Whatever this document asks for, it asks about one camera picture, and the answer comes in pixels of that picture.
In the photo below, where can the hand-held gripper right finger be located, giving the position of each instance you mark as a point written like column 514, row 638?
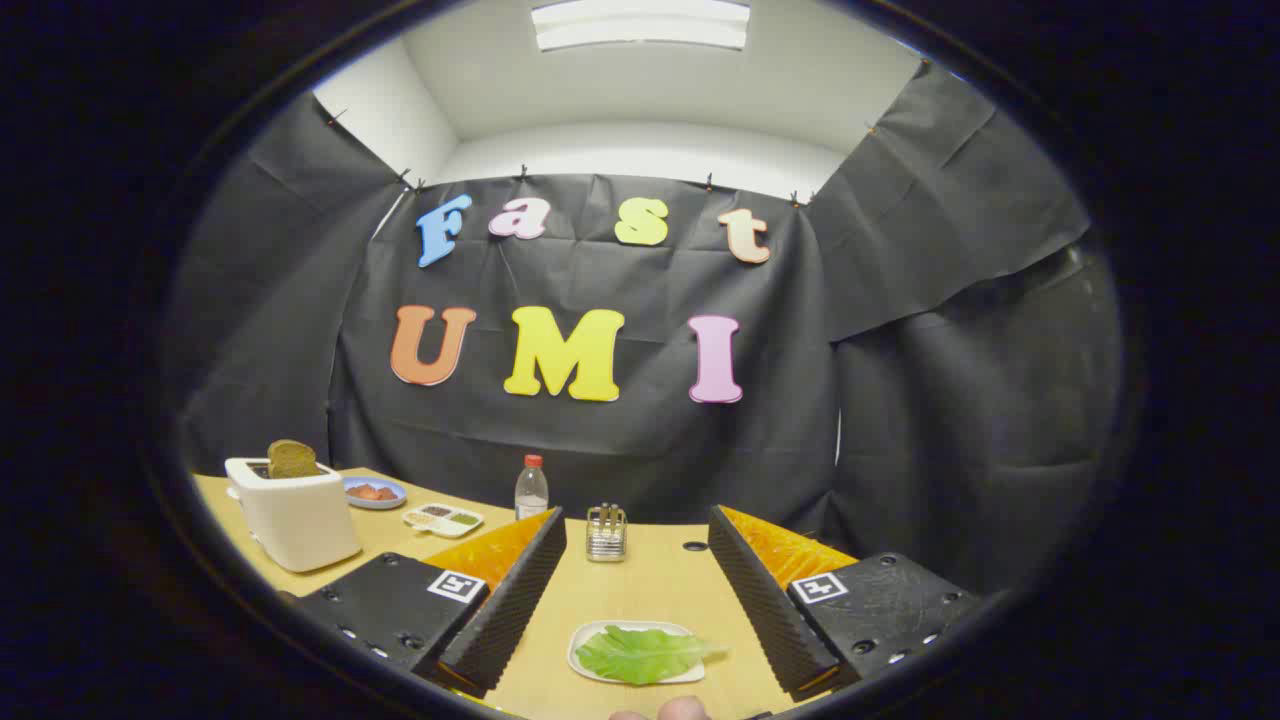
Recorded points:
column 755, row 590

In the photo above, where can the white toaster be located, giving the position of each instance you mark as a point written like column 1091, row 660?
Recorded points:
column 300, row 520

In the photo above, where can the brown toasted bread slice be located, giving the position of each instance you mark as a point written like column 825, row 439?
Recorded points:
column 292, row 460

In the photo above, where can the white square plate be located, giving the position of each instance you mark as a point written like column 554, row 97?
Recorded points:
column 585, row 668

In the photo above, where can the ceiling light panel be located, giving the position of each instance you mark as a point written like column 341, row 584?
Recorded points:
column 640, row 25

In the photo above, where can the small blue plate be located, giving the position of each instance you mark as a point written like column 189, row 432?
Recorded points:
column 392, row 497

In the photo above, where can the black backdrop cloth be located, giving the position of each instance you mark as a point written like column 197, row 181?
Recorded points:
column 600, row 460

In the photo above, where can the white divided condiment tray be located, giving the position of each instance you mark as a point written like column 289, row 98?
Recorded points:
column 443, row 520

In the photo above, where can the clear red-capped water bottle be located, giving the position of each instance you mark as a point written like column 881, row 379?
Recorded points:
column 531, row 495

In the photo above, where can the green lettuce leaf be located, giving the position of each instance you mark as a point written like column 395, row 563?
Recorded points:
column 645, row 655

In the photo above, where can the red food slices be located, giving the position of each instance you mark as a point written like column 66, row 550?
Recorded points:
column 372, row 492

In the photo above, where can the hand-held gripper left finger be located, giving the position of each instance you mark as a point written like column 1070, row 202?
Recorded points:
column 520, row 590

